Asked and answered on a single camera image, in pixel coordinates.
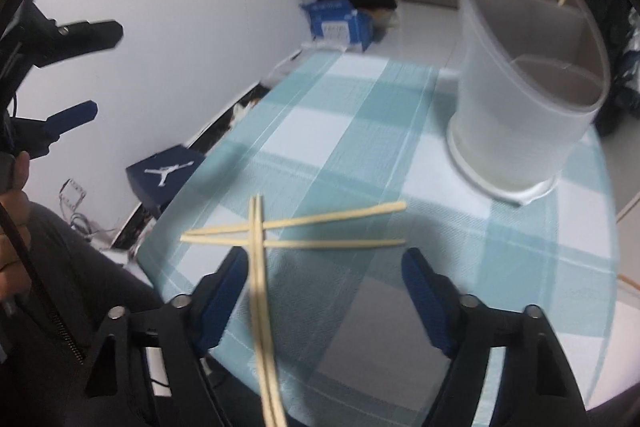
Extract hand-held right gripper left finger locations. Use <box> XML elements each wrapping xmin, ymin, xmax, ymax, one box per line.
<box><xmin>82</xmin><ymin>247</ymin><xmax>251</xmax><ymax>427</ymax></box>

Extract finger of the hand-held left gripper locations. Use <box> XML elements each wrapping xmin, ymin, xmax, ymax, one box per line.
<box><xmin>10</xmin><ymin>100</ymin><xmax>98</xmax><ymax>160</ymax></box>
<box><xmin>14</xmin><ymin>0</ymin><xmax>124</xmax><ymax>70</ymax></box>

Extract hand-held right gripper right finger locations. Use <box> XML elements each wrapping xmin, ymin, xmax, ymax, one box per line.
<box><xmin>401</xmin><ymin>248</ymin><xmax>583</xmax><ymax>427</ymax></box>

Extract white plastic utensil holder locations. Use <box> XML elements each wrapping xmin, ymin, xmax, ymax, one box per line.
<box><xmin>446</xmin><ymin>0</ymin><xmax>612</xmax><ymax>206</ymax></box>

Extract person's left hand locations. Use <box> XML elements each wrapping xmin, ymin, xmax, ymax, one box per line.
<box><xmin>0</xmin><ymin>152</ymin><xmax>33</xmax><ymax>303</ymax></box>

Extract navy shoe box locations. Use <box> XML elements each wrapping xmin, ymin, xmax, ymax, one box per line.
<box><xmin>125</xmin><ymin>148</ymin><xmax>207</xmax><ymax>220</ymax></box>

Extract person's dark trousers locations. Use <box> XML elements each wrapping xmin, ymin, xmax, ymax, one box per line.
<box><xmin>30</xmin><ymin>202</ymin><xmax>166</xmax><ymax>315</ymax></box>

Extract teal checked tablecloth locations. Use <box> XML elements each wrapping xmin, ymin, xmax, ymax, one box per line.
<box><xmin>136</xmin><ymin>52</ymin><xmax>621</xmax><ymax>427</ymax></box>

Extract person's black jacket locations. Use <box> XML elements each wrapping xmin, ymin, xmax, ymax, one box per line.
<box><xmin>0</xmin><ymin>247</ymin><xmax>151</xmax><ymax>427</ymax></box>

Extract blue cardboard box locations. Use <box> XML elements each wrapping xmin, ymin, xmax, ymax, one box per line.
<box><xmin>299</xmin><ymin>0</ymin><xmax>376</xmax><ymax>52</ymax></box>

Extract small brown cardboard box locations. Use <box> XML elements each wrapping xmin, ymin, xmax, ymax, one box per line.
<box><xmin>370</xmin><ymin>9</ymin><xmax>397</xmax><ymax>32</ymax></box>

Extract dark cloth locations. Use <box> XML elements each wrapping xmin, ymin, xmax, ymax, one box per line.
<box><xmin>577</xmin><ymin>0</ymin><xmax>640</xmax><ymax>138</ymax></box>

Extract white charger with cables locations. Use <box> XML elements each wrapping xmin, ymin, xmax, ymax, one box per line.
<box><xmin>57</xmin><ymin>179</ymin><xmax>121</xmax><ymax>249</ymax></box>

